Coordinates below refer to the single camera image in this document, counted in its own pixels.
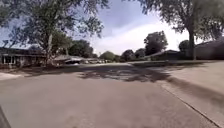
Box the row of distant trees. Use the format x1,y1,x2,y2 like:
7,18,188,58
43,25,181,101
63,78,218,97
66,39,148,63

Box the pale concrete driveway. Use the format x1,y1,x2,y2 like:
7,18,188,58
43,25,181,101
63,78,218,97
166,60,224,91

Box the dark round tree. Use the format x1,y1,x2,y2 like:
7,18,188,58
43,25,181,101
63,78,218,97
143,30,169,56

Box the dark-roofed house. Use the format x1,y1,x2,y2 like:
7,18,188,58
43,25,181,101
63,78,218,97
194,39,224,61

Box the grey asphalt road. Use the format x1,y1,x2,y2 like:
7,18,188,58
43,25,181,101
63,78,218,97
0,62,224,128

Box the grass verge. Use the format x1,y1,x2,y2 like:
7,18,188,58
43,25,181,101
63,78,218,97
128,59,214,66

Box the dark low house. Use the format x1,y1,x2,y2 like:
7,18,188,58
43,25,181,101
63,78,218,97
0,46,47,68

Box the parked car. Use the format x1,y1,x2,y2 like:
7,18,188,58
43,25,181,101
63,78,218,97
64,57,83,65

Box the pale concrete kerb strip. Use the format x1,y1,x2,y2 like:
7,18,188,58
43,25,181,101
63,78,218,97
128,62,224,128

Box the large tall-trunked tree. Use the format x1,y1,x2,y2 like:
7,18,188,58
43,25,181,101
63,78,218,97
138,0,224,61

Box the large spreading tree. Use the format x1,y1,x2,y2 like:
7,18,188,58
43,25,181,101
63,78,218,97
0,0,111,67

